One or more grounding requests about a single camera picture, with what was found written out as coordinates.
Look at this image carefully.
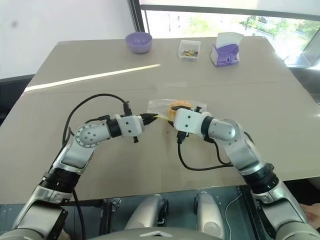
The round orange checkered bread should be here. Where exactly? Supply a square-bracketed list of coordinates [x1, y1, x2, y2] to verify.
[167, 99, 194, 123]

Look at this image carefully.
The clear yellow-zip plastic bag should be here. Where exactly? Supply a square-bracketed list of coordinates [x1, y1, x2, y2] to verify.
[146, 98, 208, 124]

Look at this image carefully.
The clear box with coloured pieces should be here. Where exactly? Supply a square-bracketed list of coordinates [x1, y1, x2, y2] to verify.
[178, 39, 202, 62]

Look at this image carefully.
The purple and white tissue box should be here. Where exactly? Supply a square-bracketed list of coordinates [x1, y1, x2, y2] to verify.
[210, 42, 241, 68]

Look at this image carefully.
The purple bowl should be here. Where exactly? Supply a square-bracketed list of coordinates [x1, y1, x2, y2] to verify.
[124, 32, 153, 55]

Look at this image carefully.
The white tissue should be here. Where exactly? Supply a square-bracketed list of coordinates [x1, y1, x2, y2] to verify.
[216, 31, 245, 49]

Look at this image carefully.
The silver rounded robot leg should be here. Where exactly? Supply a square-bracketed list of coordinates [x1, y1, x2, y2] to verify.
[124, 194, 170, 237]
[194, 191, 225, 238]

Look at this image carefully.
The black metal table leg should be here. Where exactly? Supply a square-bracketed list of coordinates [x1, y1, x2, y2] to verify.
[99, 198, 123, 237]
[237, 184, 266, 240]

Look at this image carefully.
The grey robot torso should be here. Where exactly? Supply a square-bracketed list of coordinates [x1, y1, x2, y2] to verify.
[84, 226, 253, 240]

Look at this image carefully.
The clear glass panel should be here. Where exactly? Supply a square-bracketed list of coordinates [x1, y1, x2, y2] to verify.
[298, 32, 320, 69]

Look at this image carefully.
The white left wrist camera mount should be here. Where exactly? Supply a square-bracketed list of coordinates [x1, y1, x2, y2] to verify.
[116, 113, 144, 138]

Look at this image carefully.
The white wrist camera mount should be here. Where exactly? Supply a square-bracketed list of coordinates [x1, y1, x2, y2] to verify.
[116, 113, 144, 138]
[173, 107, 212, 137]

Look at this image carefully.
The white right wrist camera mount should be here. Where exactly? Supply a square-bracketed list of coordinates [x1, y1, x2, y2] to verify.
[173, 107, 212, 137]

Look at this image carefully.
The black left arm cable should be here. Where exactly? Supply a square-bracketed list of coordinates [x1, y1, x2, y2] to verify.
[62, 93, 133, 240]

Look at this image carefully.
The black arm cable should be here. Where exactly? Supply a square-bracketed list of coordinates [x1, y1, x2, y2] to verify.
[176, 131, 248, 172]
[62, 93, 133, 240]

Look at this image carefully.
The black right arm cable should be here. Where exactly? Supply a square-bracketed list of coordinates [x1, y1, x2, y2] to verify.
[176, 131, 248, 172]

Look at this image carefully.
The dark window frame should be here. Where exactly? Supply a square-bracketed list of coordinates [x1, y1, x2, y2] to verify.
[127, 0, 320, 40]

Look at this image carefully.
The white floor cable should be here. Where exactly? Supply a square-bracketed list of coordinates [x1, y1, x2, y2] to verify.
[224, 192, 241, 236]

